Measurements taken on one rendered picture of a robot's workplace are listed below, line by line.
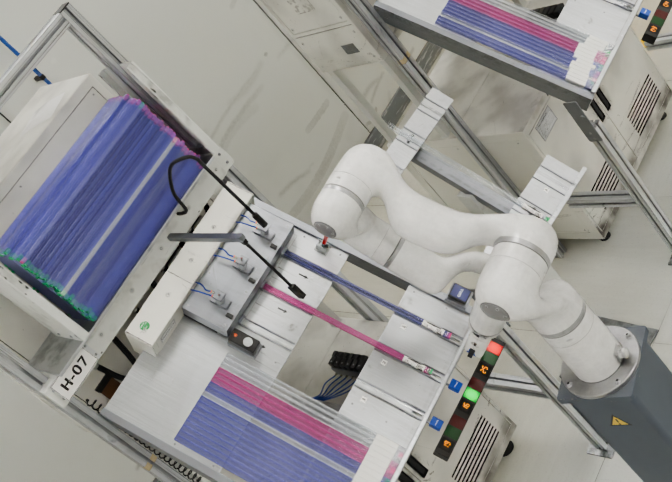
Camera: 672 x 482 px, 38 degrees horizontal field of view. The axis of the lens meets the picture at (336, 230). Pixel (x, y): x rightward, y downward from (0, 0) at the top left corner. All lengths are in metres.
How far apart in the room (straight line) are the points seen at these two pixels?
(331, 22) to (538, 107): 0.73
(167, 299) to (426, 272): 0.68
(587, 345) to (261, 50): 2.77
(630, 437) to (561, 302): 0.45
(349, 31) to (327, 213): 1.28
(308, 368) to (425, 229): 1.13
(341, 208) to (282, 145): 2.57
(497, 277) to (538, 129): 1.34
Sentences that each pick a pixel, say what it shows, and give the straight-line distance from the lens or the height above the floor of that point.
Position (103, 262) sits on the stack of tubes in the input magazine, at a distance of 2.41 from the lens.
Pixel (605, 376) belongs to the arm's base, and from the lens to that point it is 2.24.
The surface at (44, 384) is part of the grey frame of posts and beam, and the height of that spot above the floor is 1.38.
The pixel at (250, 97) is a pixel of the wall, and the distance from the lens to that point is 4.50.
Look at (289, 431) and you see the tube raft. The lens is 2.43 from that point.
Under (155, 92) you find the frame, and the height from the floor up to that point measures 1.62.
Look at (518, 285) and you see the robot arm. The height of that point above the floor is 1.09.
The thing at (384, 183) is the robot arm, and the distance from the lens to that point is 2.06.
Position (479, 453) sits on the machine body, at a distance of 3.10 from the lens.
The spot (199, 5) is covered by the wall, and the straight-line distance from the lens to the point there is 4.42.
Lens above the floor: 2.34
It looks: 30 degrees down
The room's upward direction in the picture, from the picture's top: 44 degrees counter-clockwise
